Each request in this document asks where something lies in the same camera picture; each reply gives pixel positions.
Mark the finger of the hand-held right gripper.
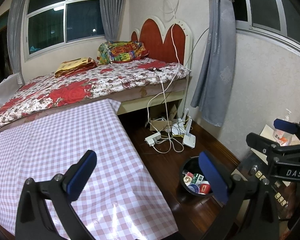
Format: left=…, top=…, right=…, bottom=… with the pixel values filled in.
left=273, top=119, right=300, bottom=143
left=246, top=132, right=300, bottom=166

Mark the white phone cable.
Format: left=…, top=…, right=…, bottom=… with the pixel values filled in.
left=155, top=69, right=184, bottom=153

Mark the colourful patterned pillow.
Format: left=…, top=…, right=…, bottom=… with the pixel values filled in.
left=97, top=40, right=149, bottom=65

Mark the dark wooden cabinet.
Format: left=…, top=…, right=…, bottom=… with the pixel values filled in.
left=236, top=152, right=300, bottom=220

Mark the pink checked tablecloth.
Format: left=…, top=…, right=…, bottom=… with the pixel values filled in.
left=0, top=99, right=178, bottom=240

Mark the white framed window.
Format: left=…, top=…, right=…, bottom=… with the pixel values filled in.
left=24, top=0, right=107, bottom=60
left=234, top=0, right=300, bottom=62

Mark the long grey patterned curtain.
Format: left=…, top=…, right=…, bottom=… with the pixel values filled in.
left=191, top=0, right=237, bottom=127

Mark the red heart headboard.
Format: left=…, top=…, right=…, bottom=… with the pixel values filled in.
left=131, top=16, right=193, bottom=67

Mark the red floral bedspread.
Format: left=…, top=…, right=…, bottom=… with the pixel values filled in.
left=0, top=58, right=192, bottom=132

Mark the yellow red folded blanket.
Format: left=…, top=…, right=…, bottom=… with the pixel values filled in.
left=54, top=57, right=98, bottom=78

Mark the white router with antennas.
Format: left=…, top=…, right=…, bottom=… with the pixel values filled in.
left=171, top=108, right=192, bottom=137

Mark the flat white router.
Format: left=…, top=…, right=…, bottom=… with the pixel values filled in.
left=182, top=134, right=197, bottom=148

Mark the red paper cup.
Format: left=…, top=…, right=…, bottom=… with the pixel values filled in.
left=199, top=183, right=212, bottom=195

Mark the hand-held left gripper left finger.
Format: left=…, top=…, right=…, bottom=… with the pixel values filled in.
left=15, top=150, right=98, bottom=240

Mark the white charger cable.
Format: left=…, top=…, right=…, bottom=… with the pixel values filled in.
left=146, top=0, right=190, bottom=140

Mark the clear pump bottle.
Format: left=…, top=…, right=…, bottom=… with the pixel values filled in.
left=274, top=109, right=294, bottom=145

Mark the white power strip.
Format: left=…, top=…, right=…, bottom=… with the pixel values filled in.
left=145, top=133, right=162, bottom=147

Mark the cream wooden bed frame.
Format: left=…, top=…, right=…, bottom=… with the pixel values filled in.
left=117, top=76, right=192, bottom=115

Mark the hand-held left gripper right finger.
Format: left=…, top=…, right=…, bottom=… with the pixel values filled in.
left=199, top=151, right=283, bottom=240

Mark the cardboard box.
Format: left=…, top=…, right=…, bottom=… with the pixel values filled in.
left=150, top=105, right=178, bottom=132

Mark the black cable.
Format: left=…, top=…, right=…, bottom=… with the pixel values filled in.
left=182, top=27, right=210, bottom=130

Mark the black plastic bin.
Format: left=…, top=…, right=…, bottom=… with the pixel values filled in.
left=179, top=156, right=215, bottom=200

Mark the cream board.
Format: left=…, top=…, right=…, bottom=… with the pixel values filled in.
left=261, top=124, right=277, bottom=140

